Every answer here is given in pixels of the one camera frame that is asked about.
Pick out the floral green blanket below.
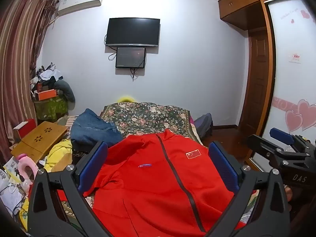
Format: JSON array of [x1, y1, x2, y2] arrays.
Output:
[[59, 102, 260, 230]]

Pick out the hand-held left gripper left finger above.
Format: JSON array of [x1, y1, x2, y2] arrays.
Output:
[[27, 141, 116, 237]]

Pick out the brown wooden door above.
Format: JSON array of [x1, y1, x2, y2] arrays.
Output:
[[247, 28, 271, 129]]

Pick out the yellow cloth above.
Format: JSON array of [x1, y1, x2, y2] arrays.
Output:
[[44, 139, 73, 172]]

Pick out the green patterned table cover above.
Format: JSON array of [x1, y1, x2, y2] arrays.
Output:
[[34, 96, 68, 122]]

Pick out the grey purple backpack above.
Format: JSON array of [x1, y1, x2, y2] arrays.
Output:
[[195, 113, 213, 140]]

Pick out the large black wall television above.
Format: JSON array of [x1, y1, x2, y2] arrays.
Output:
[[105, 18, 160, 48]]

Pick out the yellow round thing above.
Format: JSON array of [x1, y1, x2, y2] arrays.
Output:
[[117, 94, 136, 103]]

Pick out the pile of clutter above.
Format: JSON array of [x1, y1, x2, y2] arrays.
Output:
[[30, 63, 62, 92]]

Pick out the blue jeans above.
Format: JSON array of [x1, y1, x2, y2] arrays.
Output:
[[70, 108, 124, 146]]

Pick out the orange box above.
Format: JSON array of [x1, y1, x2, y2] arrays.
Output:
[[33, 89, 58, 101]]

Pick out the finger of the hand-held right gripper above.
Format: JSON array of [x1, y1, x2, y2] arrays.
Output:
[[270, 128, 316, 153], [247, 134, 287, 165]]

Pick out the striped brown curtain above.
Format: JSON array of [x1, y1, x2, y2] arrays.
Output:
[[0, 0, 58, 163]]

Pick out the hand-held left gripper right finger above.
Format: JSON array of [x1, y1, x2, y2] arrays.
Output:
[[204, 141, 290, 237]]

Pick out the white air conditioner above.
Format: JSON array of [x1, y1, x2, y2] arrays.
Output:
[[57, 0, 104, 15]]

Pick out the white heart-print sliding door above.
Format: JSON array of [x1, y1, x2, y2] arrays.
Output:
[[249, 0, 316, 171]]

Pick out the wooden lap desk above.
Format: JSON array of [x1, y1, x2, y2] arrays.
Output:
[[10, 121, 68, 163]]

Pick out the red white box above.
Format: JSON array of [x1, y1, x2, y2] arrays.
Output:
[[13, 118, 37, 137]]

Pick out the wooden overhead cabinet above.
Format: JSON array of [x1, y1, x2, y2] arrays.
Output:
[[218, 0, 294, 22]]

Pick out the small black wall monitor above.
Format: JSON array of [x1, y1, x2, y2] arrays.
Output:
[[116, 46, 147, 69]]

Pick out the red zip jacket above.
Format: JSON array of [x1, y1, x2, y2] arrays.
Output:
[[57, 128, 247, 237]]

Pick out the pink plastic toy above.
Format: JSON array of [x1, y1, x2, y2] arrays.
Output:
[[16, 153, 40, 185]]

